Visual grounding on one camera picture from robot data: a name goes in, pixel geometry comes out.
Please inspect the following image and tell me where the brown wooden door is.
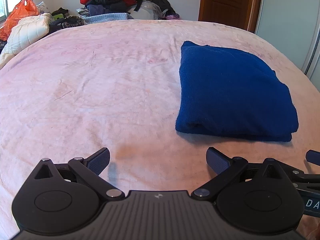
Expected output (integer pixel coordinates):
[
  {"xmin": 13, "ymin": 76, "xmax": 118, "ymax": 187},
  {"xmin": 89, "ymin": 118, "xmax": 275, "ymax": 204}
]
[{"xmin": 199, "ymin": 0, "xmax": 261, "ymax": 33}]

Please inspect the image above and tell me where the clear plastic storage bag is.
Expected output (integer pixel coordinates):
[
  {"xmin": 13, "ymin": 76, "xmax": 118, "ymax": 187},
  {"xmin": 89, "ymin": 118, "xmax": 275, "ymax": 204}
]
[{"xmin": 128, "ymin": 0, "xmax": 164, "ymax": 20}]

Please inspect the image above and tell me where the window with metal frame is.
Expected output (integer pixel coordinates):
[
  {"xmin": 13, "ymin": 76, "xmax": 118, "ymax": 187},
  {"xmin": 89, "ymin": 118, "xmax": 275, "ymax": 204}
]
[{"xmin": 1, "ymin": 0, "xmax": 21, "ymax": 24}]

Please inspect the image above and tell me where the blue beaded knit sweater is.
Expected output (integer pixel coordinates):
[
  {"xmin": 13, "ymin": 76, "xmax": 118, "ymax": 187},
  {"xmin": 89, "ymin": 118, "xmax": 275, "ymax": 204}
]
[{"xmin": 175, "ymin": 41, "xmax": 299, "ymax": 142}]

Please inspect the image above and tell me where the green and black bag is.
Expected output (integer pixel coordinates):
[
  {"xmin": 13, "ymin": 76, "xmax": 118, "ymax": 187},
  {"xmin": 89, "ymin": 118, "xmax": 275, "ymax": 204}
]
[{"xmin": 51, "ymin": 7, "xmax": 69, "ymax": 21}]

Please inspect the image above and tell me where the leopard print garment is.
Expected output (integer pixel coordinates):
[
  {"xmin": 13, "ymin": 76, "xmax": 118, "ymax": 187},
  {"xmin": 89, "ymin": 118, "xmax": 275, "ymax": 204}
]
[{"xmin": 61, "ymin": 16, "xmax": 85, "ymax": 29}]

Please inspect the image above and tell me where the light blue knit blanket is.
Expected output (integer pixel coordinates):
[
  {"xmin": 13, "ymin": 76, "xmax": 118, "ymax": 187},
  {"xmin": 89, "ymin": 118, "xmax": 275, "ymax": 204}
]
[{"xmin": 84, "ymin": 12, "xmax": 133, "ymax": 24}]

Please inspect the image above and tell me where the black bag on pile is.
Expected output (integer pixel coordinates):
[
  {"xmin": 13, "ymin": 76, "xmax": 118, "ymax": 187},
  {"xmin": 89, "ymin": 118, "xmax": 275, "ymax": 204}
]
[{"xmin": 151, "ymin": 0, "xmax": 176, "ymax": 16}]

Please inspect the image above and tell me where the orange plastic bag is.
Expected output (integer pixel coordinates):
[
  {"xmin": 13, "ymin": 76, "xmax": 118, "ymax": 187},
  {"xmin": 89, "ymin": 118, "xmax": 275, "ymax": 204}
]
[{"xmin": 0, "ymin": 0, "xmax": 39, "ymax": 41}]

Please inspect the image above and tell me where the pink bed blanket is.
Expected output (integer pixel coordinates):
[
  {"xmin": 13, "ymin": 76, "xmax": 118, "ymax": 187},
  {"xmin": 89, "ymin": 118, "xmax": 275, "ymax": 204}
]
[{"xmin": 1, "ymin": 20, "xmax": 319, "ymax": 239}]

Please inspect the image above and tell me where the purple cloth bundle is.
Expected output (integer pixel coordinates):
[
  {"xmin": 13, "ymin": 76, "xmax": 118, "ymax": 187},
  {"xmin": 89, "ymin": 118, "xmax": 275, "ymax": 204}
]
[{"xmin": 165, "ymin": 14, "xmax": 180, "ymax": 20}]

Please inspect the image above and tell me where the frosted glass wardrobe door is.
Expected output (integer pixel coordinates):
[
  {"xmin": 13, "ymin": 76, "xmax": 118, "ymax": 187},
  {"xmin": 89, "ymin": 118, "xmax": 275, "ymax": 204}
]
[{"xmin": 255, "ymin": 0, "xmax": 319, "ymax": 88}]

